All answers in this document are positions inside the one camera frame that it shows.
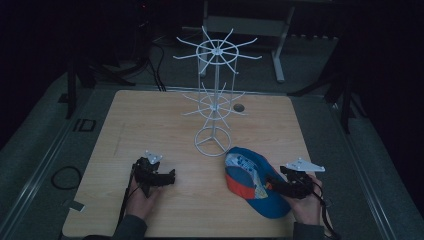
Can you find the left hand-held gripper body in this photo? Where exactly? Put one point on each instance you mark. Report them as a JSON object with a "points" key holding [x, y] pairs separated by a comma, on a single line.
{"points": [[146, 173]]}

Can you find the black metal stand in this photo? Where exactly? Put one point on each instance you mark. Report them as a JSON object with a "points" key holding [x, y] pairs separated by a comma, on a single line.
{"points": [[345, 100], [70, 93]]}

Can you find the blue and orange cap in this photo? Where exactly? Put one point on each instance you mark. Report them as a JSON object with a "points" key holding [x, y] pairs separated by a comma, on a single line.
{"points": [[253, 181]]}

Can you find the person's left hand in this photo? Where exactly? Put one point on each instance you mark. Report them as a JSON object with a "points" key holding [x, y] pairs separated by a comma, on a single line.
{"points": [[141, 203]]}

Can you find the white metal desk frame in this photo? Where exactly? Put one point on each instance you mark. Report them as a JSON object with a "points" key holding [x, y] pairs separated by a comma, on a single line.
{"points": [[278, 56]]}

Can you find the grey tape piece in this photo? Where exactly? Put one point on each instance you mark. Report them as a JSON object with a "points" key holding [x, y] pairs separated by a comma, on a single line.
{"points": [[76, 205]]}

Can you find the round table grommet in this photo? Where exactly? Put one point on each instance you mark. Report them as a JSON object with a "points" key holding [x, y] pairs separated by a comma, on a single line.
{"points": [[238, 107]]}

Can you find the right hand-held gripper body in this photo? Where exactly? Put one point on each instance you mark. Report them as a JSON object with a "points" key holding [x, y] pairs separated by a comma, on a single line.
{"points": [[298, 183]]}

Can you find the person's right hand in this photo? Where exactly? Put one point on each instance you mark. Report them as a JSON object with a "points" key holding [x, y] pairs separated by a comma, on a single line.
{"points": [[306, 208]]}

